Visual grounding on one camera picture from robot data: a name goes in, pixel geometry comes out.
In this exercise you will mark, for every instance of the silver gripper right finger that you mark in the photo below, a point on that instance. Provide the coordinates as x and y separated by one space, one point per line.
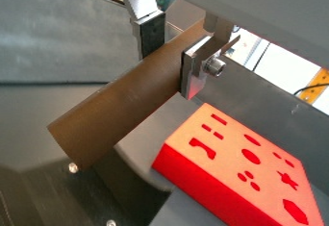
200 59

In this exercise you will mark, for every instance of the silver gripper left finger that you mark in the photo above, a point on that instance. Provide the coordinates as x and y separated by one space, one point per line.
149 23

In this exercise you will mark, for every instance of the brown oval rod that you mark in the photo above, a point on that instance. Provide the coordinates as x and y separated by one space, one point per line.
90 129

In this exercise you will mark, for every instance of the red block with shaped holes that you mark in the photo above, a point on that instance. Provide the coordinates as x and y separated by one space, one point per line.
236 173

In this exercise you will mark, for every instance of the yellow sensor bracket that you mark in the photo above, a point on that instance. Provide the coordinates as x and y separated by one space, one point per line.
317 85

